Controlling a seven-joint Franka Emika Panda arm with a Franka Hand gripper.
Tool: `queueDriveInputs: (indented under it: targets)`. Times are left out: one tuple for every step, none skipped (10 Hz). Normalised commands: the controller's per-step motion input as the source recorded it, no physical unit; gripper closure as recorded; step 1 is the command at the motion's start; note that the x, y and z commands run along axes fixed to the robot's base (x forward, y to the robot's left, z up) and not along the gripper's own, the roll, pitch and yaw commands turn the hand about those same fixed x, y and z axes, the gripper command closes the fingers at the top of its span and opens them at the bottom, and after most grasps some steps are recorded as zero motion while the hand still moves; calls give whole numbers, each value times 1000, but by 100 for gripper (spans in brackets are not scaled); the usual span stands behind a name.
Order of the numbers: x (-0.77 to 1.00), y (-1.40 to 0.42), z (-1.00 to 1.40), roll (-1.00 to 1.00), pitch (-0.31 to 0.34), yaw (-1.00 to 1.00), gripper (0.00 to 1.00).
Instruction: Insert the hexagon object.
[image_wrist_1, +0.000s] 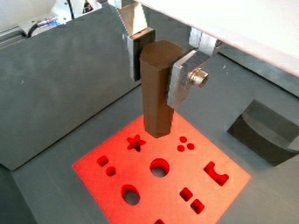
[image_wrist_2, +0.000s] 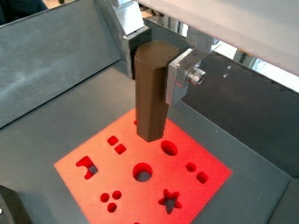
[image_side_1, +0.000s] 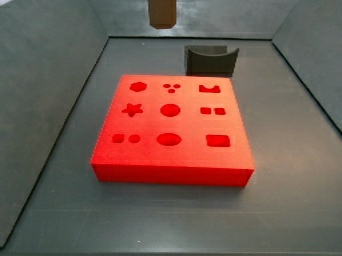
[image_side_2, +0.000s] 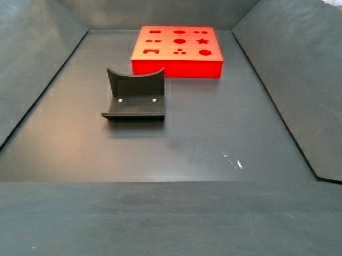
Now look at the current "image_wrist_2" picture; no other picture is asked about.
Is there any black object at corner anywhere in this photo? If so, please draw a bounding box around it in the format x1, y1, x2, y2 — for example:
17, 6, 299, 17
0, 185, 31, 224

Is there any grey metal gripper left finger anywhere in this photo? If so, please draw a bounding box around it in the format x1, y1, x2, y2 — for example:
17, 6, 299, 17
105, 0, 149, 79

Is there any grey bin side panel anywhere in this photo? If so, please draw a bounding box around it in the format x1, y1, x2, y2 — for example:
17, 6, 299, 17
0, 0, 120, 128

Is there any dark brown hexagonal peg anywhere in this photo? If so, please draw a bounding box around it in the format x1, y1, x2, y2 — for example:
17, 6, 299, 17
134, 41, 178, 142

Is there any red shape sorting board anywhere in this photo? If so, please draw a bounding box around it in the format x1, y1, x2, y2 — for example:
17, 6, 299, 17
54, 111, 230, 224

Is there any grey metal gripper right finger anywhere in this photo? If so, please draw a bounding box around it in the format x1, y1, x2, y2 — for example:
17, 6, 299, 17
164, 27, 218, 106

